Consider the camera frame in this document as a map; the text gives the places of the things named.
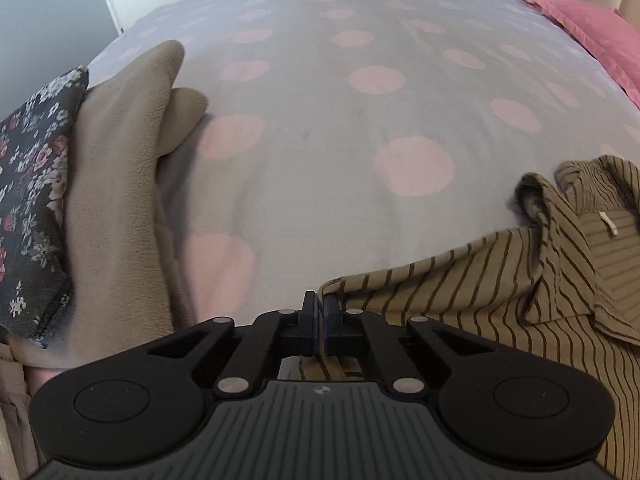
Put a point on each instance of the beige fleece blanket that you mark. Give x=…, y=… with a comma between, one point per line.
x=120, y=200

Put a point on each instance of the dark floral cloth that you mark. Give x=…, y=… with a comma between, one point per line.
x=30, y=200

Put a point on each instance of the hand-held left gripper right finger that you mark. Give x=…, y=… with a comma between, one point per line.
x=326, y=322

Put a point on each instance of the pink pillow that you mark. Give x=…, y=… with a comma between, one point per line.
x=600, y=35

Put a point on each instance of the brown striped shirt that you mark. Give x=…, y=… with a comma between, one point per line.
x=475, y=285

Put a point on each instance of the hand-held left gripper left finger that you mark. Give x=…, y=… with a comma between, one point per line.
x=312, y=322

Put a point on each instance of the light beige cloth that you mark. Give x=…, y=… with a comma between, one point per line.
x=15, y=410

